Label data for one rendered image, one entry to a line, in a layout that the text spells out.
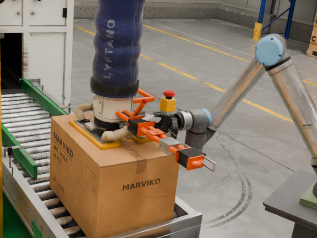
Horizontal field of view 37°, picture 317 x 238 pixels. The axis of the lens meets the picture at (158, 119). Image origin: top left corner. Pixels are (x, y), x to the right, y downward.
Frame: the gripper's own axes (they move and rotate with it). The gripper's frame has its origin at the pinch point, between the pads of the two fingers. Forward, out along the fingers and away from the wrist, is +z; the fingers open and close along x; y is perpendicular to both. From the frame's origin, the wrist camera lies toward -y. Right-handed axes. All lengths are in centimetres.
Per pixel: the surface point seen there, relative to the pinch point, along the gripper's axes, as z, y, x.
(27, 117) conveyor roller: -3, 157, -56
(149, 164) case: -2.0, -4.9, -15.6
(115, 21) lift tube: 6.9, 20.5, 41.3
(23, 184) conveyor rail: 34, 54, -49
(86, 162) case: 21.2, 10.3, -18.0
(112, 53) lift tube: 7.3, 19.9, 28.0
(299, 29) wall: -813, 586, -81
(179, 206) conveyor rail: -29, 3, -48
